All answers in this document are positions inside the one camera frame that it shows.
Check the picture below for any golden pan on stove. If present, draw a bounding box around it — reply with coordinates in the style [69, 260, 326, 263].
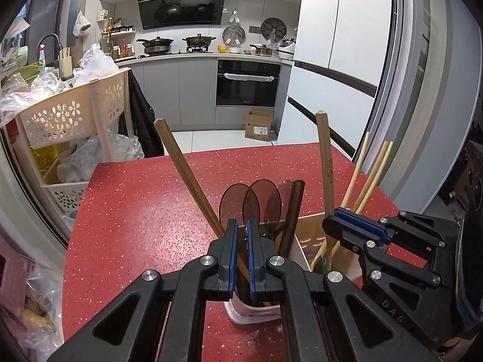
[183, 33, 216, 52]

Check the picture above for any white refrigerator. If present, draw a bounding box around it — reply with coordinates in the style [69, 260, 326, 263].
[277, 0, 392, 149]

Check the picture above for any long wooden chopstick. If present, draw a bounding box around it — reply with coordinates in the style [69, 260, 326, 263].
[152, 118, 251, 284]
[315, 110, 336, 219]

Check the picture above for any pink plastic stool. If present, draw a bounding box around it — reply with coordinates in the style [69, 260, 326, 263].
[0, 240, 34, 319]

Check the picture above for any cream plastic storage trolley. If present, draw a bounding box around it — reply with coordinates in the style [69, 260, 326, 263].
[15, 68, 134, 216]

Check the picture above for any pink plastic utensil holder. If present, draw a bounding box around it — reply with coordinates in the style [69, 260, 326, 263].
[223, 212, 362, 325]

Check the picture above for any wooden knife block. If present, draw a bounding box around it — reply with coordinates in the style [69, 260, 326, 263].
[58, 47, 73, 80]

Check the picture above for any cardboard box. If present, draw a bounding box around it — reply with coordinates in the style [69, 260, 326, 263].
[245, 110, 273, 141]

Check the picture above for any black utensil handle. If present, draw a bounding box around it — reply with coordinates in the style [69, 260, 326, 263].
[278, 180, 305, 257]

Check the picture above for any black wok on stove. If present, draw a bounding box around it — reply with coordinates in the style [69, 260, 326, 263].
[137, 37, 174, 55]

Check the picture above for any translucent dark plastic spoon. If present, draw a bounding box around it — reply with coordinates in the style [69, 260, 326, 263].
[219, 183, 249, 229]

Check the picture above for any built-in black oven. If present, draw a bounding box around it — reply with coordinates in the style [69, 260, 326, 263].
[216, 60, 281, 107]

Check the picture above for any thin bamboo chopstick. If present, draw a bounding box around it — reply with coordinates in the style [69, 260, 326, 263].
[351, 141, 389, 212]
[341, 132, 370, 208]
[356, 141, 393, 214]

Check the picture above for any black range hood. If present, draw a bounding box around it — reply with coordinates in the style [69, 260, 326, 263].
[138, 0, 224, 30]

